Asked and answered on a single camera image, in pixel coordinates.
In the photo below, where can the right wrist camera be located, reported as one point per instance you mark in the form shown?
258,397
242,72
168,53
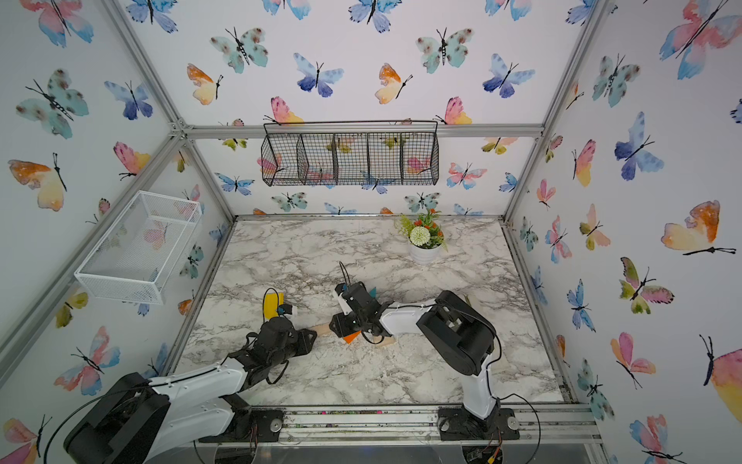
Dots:
346,295

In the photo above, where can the white mesh wall basket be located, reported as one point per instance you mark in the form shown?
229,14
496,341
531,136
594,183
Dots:
139,251

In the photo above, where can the yellow toy shovel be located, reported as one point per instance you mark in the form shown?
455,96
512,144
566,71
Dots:
271,303

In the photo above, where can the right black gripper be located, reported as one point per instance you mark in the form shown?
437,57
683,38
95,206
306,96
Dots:
338,328

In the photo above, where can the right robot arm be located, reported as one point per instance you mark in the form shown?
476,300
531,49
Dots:
465,340

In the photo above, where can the long natural wood block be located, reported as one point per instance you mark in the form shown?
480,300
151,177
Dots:
322,330

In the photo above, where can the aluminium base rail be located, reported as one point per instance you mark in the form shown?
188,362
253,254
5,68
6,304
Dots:
397,425

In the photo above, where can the black wire wall basket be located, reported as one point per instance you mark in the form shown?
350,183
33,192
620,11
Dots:
364,154

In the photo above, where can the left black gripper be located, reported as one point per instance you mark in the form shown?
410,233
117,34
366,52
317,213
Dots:
302,335

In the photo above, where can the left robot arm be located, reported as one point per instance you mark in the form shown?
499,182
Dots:
139,418

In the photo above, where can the potted artificial flower plant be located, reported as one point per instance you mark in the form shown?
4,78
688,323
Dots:
424,236

